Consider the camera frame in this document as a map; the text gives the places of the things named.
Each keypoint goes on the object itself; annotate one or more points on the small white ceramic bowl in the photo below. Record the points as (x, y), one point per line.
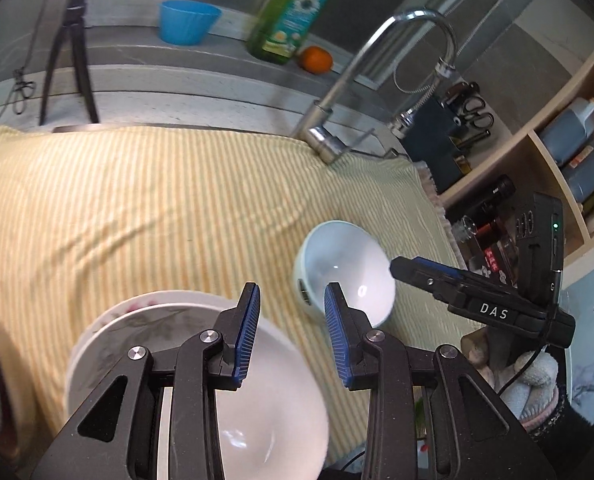
(339, 251)

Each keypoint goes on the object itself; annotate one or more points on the black scissors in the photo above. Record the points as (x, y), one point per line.
(470, 114)

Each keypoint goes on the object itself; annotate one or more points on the orange fruit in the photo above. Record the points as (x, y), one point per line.
(315, 60)

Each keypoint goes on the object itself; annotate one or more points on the white plate grey leaf pattern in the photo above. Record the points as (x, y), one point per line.
(274, 427)

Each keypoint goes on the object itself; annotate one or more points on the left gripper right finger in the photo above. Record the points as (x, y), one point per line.
(431, 415)

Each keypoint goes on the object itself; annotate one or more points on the yellow striped cloth mat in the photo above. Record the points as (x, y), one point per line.
(91, 218)

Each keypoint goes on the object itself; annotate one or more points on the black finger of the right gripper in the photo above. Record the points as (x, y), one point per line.
(443, 282)

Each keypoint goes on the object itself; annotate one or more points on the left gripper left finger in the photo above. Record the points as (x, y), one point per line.
(114, 432)

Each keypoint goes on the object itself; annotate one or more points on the wooden shelf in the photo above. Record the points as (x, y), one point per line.
(525, 159)

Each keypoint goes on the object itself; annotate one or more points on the blue plastic bowl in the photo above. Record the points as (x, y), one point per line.
(185, 22)

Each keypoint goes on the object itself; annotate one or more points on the green dish soap bottle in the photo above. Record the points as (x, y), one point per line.
(281, 29)

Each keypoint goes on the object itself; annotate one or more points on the right gloved hand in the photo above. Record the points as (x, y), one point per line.
(528, 387)

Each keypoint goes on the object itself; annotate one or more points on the dark sauce bottle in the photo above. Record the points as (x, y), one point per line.
(565, 135)
(579, 173)

